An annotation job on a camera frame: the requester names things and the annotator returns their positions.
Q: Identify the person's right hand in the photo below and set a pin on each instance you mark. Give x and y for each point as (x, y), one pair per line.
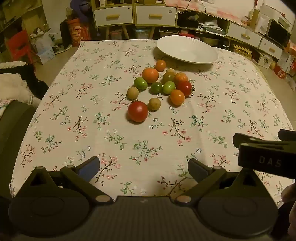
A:
(291, 194)

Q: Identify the floral tablecloth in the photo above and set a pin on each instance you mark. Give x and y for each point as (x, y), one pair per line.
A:
(92, 115)

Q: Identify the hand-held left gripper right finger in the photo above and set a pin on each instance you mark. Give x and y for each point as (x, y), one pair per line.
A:
(197, 169)

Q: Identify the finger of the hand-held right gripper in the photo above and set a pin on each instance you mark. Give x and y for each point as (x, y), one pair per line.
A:
(288, 135)
(245, 139)

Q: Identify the brownish green plum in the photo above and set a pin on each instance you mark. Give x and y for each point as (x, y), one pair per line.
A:
(168, 77)

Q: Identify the yellow tomato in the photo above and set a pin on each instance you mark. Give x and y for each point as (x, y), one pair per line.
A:
(160, 65)

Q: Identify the white fluted plate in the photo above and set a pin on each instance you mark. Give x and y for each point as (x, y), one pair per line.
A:
(185, 49)

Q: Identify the clear bin blue lid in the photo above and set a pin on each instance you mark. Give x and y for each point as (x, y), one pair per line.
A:
(142, 34)

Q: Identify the red tomato with stem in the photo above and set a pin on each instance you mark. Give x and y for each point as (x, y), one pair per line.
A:
(184, 88)

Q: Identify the white cardboard box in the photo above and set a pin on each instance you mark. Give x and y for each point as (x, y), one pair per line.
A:
(285, 61)

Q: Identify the white printed floor box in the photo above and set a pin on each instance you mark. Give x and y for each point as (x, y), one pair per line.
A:
(264, 60)

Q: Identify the small blue white box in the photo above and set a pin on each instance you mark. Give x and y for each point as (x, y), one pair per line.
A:
(46, 55)

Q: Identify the large red tomato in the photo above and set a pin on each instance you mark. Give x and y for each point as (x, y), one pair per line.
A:
(138, 111)

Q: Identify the wooden bookshelf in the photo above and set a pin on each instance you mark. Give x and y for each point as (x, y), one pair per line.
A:
(13, 14)

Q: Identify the small brown fruit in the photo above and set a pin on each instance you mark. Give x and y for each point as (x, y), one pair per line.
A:
(133, 92)
(170, 70)
(154, 104)

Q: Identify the black flat panel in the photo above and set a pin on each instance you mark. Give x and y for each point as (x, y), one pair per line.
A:
(64, 34)

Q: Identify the open cardboard box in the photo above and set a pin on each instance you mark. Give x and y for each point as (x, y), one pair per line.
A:
(44, 39)

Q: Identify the black microwave oven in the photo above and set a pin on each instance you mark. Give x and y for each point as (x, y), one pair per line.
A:
(277, 33)

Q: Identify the long low cabinet white drawers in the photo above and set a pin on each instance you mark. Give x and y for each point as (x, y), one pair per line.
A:
(242, 36)

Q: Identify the large orange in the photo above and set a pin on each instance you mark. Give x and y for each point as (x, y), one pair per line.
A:
(150, 75)

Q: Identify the black and white fluffy cushion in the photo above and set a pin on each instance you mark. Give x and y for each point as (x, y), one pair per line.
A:
(13, 83)

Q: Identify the orange printed bag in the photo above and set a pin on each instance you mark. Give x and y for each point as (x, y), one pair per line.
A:
(79, 33)

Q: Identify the purple bag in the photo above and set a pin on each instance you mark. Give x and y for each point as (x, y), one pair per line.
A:
(79, 7)

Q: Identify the tall shelf cabinet white drawer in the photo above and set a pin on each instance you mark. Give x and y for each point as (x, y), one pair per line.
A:
(113, 16)

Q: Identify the small orange tangerine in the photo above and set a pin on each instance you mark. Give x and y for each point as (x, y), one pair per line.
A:
(181, 77)
(177, 97)

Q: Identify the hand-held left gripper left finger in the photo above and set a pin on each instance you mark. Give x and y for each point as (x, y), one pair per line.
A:
(91, 165)

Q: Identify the small clear storage bin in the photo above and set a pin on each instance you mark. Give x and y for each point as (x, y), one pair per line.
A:
(115, 34)

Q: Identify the stack of egg cartons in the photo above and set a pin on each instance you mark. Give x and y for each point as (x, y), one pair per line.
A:
(242, 49)

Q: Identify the red plastic chair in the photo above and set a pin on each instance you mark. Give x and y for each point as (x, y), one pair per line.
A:
(20, 46)

